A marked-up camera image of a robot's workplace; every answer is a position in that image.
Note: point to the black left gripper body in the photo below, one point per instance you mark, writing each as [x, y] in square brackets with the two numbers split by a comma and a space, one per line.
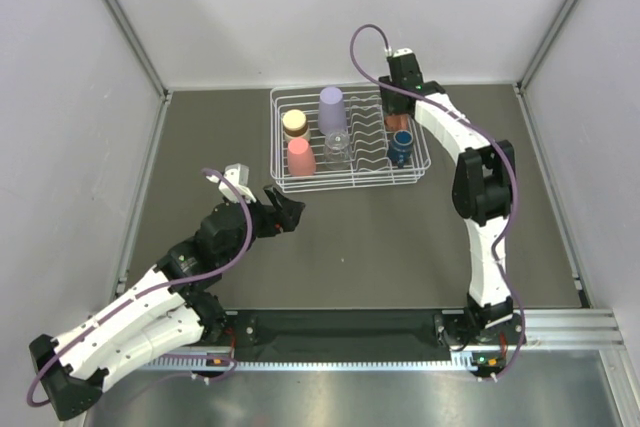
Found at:
[263, 223]

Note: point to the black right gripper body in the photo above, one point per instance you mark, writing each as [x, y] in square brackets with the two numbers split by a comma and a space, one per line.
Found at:
[390, 100]

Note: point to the pink plastic cup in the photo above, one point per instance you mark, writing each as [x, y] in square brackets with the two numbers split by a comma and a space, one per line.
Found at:
[300, 158]

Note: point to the pink handled mug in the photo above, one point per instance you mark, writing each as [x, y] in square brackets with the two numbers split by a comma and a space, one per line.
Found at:
[395, 123]

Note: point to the dark blue mug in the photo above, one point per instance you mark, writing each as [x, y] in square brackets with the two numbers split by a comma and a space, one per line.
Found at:
[400, 148]

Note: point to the clear plastic cup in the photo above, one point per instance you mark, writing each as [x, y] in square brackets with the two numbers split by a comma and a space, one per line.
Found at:
[337, 150]

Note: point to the lavender plastic cup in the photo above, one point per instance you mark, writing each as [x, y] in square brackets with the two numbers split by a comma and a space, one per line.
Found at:
[331, 111]

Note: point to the steel insulated tumbler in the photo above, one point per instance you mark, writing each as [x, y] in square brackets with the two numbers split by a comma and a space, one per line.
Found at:
[295, 125]

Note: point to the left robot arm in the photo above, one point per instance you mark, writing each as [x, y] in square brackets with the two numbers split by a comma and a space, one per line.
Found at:
[168, 308]

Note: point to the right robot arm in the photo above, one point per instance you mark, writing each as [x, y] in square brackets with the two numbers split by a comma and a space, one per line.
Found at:
[482, 191]

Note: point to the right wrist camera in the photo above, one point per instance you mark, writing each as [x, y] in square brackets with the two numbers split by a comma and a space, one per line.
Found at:
[402, 52]

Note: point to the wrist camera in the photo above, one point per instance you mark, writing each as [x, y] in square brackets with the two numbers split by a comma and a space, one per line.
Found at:
[236, 175]
[402, 52]

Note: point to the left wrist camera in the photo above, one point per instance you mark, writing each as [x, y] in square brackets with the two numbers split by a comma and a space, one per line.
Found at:
[236, 175]

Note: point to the white wire dish rack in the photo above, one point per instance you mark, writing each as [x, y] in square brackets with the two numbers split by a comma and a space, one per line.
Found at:
[369, 142]

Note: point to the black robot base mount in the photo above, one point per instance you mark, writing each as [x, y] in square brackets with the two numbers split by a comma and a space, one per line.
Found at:
[338, 335]

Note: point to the slotted cable duct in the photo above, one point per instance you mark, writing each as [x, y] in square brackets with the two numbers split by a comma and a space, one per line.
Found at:
[455, 362]

